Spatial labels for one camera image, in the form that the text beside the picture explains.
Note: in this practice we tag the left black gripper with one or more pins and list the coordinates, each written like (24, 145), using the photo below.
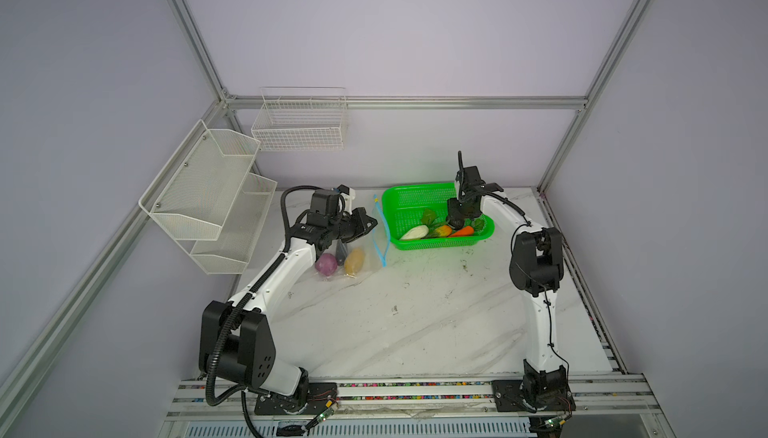
(362, 228)

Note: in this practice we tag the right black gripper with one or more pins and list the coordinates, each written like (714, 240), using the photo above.
(452, 210)

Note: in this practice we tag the yellow toy lemon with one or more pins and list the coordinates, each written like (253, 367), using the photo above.
(354, 262)

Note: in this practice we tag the clear zip bag blue zipper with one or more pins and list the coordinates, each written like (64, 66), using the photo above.
(376, 244)

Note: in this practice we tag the green plastic basket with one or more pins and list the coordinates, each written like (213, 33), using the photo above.
(403, 207)

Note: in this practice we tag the purple toy onion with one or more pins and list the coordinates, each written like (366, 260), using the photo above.
(326, 265)

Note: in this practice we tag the dark toy eggplant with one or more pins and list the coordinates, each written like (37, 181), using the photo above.
(341, 253)

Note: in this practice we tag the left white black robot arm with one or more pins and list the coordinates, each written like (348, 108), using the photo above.
(237, 351)

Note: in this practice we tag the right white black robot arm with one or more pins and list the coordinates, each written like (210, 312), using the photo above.
(536, 269)

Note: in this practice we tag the orange toy carrot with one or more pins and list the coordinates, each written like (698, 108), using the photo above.
(464, 232)

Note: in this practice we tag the yellow green toy corn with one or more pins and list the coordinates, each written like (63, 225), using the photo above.
(440, 232)

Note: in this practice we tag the green toy leafy vegetable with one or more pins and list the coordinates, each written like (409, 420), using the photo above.
(428, 217)

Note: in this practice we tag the white toy radish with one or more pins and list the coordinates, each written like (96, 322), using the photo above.
(416, 233)

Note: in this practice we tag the white mesh lower shelf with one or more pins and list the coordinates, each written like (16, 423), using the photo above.
(231, 253)

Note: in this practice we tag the white mesh shelf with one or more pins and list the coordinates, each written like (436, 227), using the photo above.
(192, 197)
(231, 253)

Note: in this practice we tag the white mesh upper shelf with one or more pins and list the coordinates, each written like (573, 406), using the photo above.
(192, 197)

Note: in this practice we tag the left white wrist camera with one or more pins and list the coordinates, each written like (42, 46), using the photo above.
(347, 196)

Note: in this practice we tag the white wire wall basket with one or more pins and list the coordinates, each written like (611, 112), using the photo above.
(293, 119)

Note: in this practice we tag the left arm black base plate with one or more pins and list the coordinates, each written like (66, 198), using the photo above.
(310, 398)

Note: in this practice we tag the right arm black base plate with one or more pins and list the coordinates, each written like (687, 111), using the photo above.
(531, 396)

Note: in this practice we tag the aluminium front rail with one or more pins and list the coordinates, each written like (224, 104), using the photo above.
(449, 397)

